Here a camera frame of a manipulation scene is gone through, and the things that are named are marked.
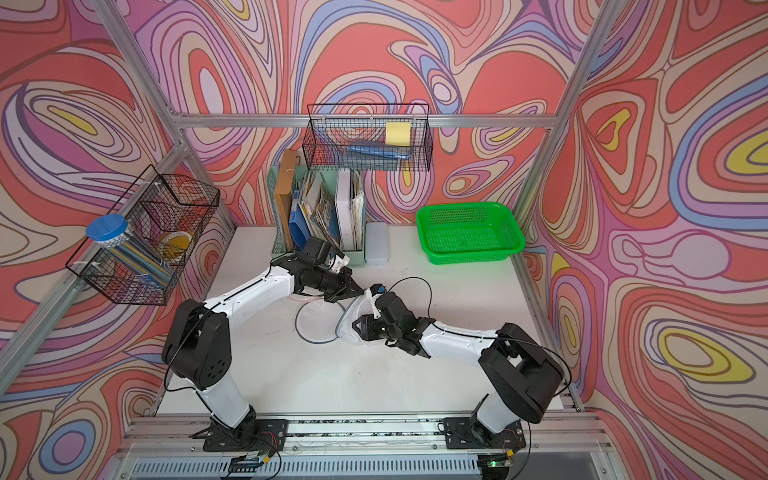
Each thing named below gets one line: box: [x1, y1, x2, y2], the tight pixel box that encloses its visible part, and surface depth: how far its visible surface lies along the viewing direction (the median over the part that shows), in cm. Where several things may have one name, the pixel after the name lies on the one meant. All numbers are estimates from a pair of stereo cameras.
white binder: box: [335, 169, 355, 251], surface depth 98 cm
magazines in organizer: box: [300, 171, 340, 245], surface depth 99 cm
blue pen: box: [347, 146, 411, 160], surface depth 90 cm
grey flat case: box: [365, 222, 389, 266], surface depth 115 cm
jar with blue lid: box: [86, 214, 175, 288], surface depth 64 cm
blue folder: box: [288, 203, 311, 250], surface depth 96 cm
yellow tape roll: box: [159, 231, 192, 263], surface depth 80 cm
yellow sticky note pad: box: [385, 122, 411, 147], surface depth 90 cm
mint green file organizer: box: [268, 165, 367, 267], surface depth 98 cm
